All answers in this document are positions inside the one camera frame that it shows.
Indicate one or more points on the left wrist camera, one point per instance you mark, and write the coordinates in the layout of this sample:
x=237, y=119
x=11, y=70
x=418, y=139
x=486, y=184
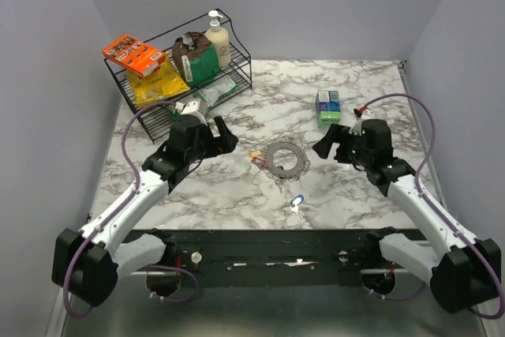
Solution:
x=190, y=108

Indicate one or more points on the cream pump lotion bottle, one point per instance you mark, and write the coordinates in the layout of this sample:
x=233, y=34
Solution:
x=219, y=37

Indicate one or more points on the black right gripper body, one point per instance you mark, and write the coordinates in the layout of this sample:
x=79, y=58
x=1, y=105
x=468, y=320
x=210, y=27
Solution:
x=349, y=144

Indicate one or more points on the green white snack packet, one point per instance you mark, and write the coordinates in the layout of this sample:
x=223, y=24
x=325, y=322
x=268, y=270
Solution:
x=206, y=97

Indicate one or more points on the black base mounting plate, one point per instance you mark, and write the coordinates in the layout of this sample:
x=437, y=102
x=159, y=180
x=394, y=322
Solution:
x=267, y=258

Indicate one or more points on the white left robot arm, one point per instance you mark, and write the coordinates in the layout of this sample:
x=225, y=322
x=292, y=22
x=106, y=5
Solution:
x=89, y=262

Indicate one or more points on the metal disc with key rings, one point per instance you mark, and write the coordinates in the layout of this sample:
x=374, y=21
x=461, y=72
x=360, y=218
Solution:
x=285, y=160

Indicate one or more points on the black wire shelf rack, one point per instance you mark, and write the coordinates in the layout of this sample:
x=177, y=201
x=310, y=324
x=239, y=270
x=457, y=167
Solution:
x=157, y=119

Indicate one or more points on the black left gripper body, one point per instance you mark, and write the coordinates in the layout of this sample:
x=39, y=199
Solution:
x=208, y=147

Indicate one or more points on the blue green small box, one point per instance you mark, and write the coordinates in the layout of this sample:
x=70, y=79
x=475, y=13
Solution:
x=328, y=108

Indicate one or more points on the yellow chips bag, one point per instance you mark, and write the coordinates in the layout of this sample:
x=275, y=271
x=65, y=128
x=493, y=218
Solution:
x=161, y=84

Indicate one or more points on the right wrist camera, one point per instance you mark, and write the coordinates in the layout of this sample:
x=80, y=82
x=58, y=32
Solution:
x=361, y=114

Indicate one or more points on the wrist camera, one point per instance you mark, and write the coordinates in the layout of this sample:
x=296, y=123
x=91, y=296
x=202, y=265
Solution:
x=361, y=114
x=190, y=108

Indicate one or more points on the yellow key tag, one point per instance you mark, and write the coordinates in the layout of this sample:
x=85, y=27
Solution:
x=255, y=153

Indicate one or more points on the blue tagged key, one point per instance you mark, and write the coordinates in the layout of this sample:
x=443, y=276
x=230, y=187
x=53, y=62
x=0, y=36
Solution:
x=294, y=206

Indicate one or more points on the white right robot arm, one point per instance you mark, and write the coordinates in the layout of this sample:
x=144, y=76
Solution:
x=460, y=269

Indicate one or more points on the brown and green bag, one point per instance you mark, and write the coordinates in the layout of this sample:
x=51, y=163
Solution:
x=196, y=59

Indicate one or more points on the orange snack box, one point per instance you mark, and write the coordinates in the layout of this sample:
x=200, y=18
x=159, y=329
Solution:
x=134, y=55

